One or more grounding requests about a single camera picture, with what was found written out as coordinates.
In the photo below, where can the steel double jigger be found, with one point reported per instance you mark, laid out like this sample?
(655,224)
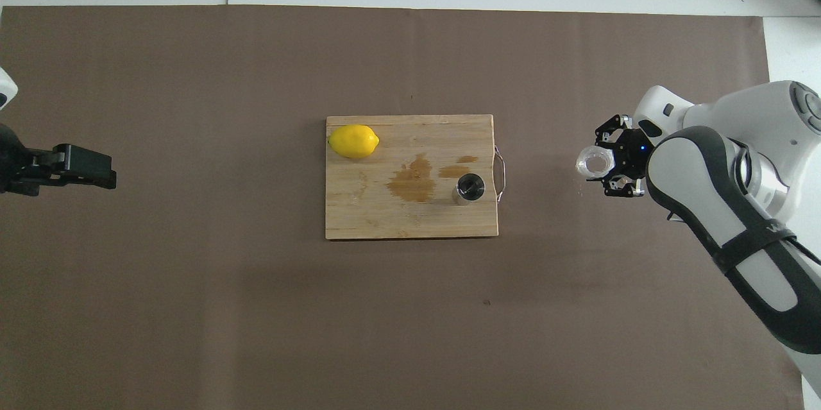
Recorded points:
(468,188)

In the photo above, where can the brown paper table mat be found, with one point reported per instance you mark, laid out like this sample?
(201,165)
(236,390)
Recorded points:
(256,333)

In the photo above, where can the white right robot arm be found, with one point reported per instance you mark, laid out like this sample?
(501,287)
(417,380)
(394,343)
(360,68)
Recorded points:
(705,185)

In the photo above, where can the yellow lemon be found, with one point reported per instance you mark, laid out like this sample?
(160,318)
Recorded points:
(353,142)

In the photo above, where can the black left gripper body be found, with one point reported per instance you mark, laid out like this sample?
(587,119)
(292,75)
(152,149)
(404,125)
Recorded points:
(19,166)

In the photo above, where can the wooden cutting board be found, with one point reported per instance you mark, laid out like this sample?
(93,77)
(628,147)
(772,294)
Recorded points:
(385,217)

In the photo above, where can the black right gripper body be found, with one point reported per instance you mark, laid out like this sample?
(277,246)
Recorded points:
(634,154)

